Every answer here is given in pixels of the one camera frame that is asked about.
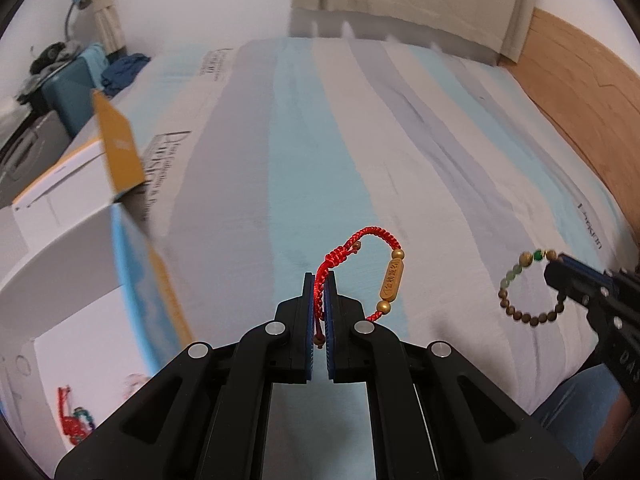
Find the teal cloth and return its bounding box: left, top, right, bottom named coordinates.
left=80, top=44, right=111, bottom=78

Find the red cord bracelet gold tube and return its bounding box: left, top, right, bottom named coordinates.
left=312, top=227, right=405, bottom=350
left=56, top=385, right=83, bottom=443

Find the person's leg in jeans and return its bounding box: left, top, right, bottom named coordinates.
left=530, top=365, right=631, bottom=466

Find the green bead bracelet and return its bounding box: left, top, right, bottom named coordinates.
left=70, top=407, right=96, bottom=436

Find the brown wooden bead bracelet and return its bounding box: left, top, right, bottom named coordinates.
left=498, top=248, right=568, bottom=327

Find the dark blue cloth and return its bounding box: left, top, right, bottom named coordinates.
left=100, top=54, right=151, bottom=96

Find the person's right forearm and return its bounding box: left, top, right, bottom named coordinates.
left=600, top=390, right=633, bottom=463

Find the white cardboard box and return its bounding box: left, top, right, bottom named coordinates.
left=0, top=89, right=196, bottom=466

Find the teal suitcase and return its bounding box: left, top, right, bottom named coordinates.
left=42, top=55, right=108, bottom=136

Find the tied beige curtain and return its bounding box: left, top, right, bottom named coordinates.
left=95, top=0, right=126, bottom=56

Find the dark clothes pile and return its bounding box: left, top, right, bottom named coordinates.
left=30, top=40, right=83, bottom=73

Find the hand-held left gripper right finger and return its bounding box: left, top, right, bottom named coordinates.
left=324, top=270, right=585, bottom=480

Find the wooden headboard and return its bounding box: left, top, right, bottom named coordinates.
left=500, top=7, right=640, bottom=211

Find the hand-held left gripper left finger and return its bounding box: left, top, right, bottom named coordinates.
left=54, top=272, right=321, bottom=480

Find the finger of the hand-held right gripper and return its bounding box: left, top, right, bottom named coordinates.
left=544, top=254, right=618, bottom=308

